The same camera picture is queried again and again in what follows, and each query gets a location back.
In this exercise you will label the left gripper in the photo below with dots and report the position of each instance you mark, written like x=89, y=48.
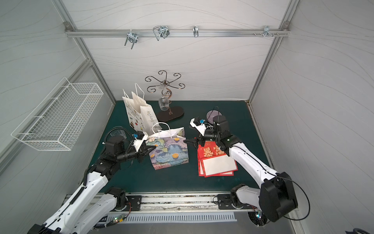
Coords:
x=141, y=153

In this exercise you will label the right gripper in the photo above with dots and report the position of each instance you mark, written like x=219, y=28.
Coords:
x=199, y=140

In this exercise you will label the floral print paper bag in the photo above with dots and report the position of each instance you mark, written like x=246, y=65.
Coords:
x=170, y=148

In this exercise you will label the red RICH paper bag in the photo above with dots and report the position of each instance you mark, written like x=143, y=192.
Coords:
x=201, y=173

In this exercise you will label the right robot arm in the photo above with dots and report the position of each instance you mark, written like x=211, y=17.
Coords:
x=274, y=198

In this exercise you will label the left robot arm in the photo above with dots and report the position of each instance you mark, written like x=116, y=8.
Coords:
x=71, y=217

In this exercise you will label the white printed paper bag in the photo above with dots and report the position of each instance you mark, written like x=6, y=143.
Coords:
x=140, y=114

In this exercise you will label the pink ceramic bowl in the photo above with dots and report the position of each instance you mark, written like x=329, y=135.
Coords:
x=211, y=114

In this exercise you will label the clear glass tumbler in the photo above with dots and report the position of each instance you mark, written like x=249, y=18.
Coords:
x=118, y=132

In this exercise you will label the black metal cup tree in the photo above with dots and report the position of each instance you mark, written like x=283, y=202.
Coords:
x=168, y=112

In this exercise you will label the clear wine glass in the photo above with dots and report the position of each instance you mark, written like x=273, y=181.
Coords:
x=163, y=100

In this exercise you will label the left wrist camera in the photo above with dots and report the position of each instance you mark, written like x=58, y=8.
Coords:
x=139, y=138

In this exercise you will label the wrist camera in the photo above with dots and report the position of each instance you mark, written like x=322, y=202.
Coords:
x=139, y=138
x=199, y=125

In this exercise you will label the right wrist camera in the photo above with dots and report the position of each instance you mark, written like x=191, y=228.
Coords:
x=199, y=125

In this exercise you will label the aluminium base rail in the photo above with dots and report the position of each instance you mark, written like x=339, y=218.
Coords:
x=182, y=202

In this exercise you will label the slotted cable duct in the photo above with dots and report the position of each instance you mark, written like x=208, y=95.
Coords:
x=202, y=217

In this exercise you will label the white wire wall basket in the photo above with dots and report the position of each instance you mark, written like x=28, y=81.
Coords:
x=57, y=122

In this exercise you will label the aluminium top rail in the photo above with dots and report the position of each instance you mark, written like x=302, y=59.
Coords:
x=174, y=33

